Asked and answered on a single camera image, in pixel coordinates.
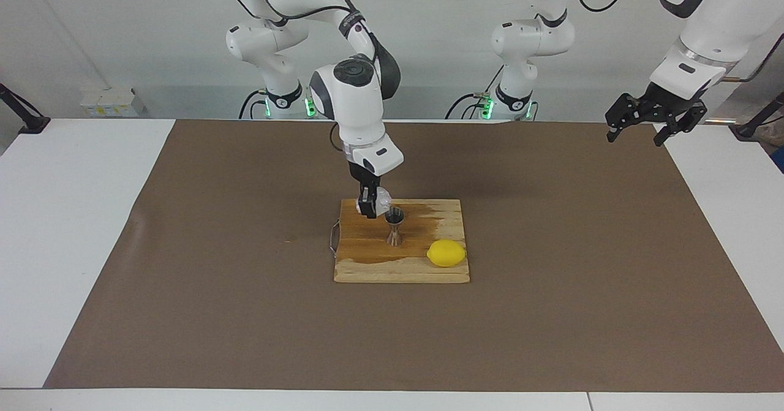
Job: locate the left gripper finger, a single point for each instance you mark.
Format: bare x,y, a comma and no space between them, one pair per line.
621,114
686,123

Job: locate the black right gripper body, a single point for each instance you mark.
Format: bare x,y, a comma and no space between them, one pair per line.
364,181

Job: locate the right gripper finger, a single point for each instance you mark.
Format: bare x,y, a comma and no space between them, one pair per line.
366,204

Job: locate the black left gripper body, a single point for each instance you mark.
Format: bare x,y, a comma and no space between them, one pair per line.
664,105

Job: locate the steel double jigger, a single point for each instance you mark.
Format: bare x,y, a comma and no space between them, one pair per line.
394,217

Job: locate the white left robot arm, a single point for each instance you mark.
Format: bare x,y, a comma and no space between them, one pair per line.
729,19

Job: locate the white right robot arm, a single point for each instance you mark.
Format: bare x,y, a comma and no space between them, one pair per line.
355,105

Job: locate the wooden cutting board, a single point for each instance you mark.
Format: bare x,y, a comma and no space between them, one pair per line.
367,258

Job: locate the black clamp stand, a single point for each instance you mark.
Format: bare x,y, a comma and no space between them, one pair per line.
33,124
744,131

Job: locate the yellow lemon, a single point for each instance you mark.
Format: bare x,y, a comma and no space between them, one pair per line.
446,253

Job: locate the blue object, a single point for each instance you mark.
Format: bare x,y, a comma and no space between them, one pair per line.
780,161

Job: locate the brown paper table mat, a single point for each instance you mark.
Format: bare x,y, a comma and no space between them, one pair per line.
245,325

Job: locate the white boxes by wall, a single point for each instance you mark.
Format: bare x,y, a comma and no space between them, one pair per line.
113,101

